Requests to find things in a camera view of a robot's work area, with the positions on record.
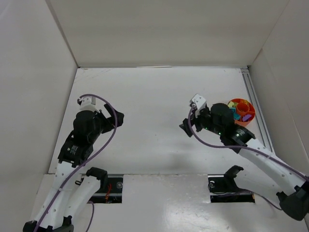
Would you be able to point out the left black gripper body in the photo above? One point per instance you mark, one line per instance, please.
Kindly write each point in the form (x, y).
(106, 118)

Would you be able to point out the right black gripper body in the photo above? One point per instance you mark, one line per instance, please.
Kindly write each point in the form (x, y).
(195, 121)

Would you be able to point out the light green lego brick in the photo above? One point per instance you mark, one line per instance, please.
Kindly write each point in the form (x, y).
(232, 104)

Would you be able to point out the orange divided round container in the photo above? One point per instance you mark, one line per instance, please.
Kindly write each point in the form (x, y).
(243, 109)

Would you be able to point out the purple printed lego brick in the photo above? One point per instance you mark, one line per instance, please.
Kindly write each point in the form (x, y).
(246, 118)

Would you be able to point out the yellow long lego brick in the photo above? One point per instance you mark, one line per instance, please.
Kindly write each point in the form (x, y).
(245, 102)

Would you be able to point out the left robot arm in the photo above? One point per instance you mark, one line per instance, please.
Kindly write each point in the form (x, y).
(65, 200)

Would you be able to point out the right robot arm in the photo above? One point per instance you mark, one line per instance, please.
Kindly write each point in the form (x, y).
(294, 194)

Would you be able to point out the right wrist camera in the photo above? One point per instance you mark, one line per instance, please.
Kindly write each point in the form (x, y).
(198, 103)

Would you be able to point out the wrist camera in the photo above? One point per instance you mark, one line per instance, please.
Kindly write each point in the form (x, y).
(198, 103)
(87, 102)

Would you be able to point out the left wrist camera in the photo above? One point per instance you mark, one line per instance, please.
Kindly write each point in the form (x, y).
(87, 102)

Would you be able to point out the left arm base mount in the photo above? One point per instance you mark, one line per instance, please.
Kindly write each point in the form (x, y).
(111, 186)

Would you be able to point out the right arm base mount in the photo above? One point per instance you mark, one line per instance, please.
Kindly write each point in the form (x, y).
(223, 188)

